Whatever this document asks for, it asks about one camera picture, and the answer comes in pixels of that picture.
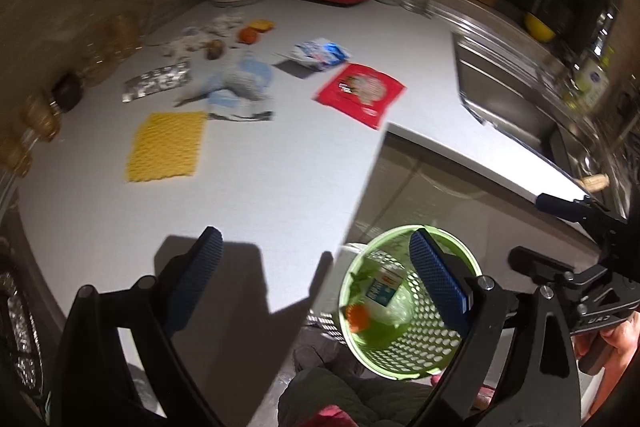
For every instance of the blue plastic bag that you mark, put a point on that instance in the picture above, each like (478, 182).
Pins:
(247, 77)

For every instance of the dish soap bottle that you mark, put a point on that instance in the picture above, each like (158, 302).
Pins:
(590, 82)

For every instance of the red snack packet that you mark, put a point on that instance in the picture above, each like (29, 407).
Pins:
(360, 92)

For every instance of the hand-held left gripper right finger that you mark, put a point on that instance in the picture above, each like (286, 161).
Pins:
(440, 277)

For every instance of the blue white wrapper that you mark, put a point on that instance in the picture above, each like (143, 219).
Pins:
(232, 107)

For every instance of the orange scrap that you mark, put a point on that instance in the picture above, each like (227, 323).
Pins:
(358, 318)

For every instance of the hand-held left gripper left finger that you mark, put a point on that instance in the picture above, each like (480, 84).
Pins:
(195, 277)

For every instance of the green perforated basket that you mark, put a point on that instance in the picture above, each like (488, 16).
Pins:
(425, 347)

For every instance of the silver foil wrapper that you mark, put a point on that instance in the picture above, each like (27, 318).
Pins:
(155, 81)

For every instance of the round orange fruit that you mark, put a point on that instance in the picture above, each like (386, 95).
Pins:
(247, 35)

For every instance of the aluminium foil stove liner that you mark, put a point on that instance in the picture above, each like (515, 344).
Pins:
(15, 322)

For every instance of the yellow bowl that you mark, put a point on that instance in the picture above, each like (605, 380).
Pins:
(539, 28)

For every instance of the brown nut shell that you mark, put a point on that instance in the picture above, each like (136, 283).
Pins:
(215, 49)

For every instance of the dark brown cup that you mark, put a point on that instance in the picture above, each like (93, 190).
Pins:
(67, 92)

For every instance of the blue white snack packet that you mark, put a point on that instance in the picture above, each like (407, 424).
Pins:
(320, 53)

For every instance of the clear plastic wrap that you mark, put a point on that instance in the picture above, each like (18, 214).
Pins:
(395, 309)

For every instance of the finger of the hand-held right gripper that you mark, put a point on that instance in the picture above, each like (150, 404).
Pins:
(555, 205)
(535, 263)

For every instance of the stainless steel sink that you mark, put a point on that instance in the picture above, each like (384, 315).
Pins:
(505, 97)

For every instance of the white blue carton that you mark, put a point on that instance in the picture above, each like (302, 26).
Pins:
(382, 282)

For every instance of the yellow textured cloth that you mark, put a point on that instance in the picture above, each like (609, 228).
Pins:
(165, 147)

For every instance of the person's right hand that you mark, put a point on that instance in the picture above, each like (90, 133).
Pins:
(625, 342)

